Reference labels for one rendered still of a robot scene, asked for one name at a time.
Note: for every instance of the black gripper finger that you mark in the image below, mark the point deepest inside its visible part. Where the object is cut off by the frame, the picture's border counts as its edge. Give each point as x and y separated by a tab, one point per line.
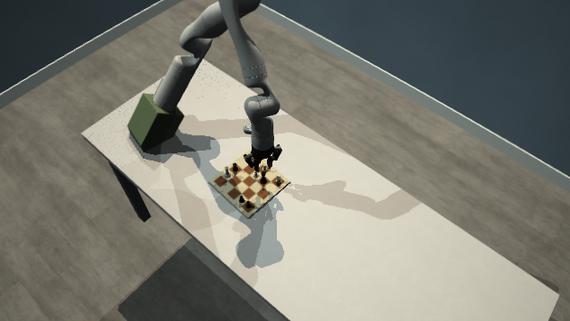
275	156
255	163

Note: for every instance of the chessboard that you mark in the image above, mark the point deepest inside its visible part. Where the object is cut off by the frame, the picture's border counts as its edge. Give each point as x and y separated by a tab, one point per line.
243	183

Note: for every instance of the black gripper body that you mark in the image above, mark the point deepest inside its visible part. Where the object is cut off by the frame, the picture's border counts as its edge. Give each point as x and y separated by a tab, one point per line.
262	153

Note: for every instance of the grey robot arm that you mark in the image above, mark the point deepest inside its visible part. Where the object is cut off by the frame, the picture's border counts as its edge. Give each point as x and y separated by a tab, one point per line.
218	17

